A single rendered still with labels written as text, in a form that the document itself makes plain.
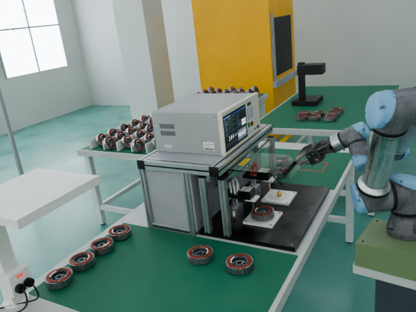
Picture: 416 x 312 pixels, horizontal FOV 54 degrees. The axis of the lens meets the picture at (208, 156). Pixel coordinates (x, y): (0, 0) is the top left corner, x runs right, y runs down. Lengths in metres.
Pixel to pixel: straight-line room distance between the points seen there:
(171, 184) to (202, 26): 4.13
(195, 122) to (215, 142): 0.13
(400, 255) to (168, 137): 1.13
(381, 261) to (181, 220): 0.90
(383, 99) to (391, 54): 5.71
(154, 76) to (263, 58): 1.52
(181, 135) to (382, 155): 0.93
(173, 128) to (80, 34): 8.03
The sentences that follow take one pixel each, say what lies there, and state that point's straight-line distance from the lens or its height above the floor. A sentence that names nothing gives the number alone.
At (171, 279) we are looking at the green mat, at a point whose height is 0.75.
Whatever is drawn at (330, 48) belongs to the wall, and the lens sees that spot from 7.18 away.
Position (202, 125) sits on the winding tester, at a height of 1.26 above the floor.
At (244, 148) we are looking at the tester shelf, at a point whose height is 1.10.
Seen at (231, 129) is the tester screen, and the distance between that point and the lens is 1.92.
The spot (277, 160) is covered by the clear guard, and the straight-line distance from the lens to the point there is 1.92.
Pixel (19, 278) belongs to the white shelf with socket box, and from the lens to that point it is 1.76.
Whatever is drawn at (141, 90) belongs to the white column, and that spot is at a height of 0.81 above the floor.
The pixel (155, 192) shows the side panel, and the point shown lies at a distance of 2.02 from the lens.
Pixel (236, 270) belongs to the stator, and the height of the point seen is 0.77.
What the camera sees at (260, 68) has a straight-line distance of 5.57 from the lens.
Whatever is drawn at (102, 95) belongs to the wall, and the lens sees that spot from 9.79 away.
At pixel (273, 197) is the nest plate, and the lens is 2.22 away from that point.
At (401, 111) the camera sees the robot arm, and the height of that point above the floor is 1.40.
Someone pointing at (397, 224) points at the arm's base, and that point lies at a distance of 1.74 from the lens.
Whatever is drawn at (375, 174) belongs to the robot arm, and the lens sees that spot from 1.55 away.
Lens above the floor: 1.74
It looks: 19 degrees down
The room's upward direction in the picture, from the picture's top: 6 degrees counter-clockwise
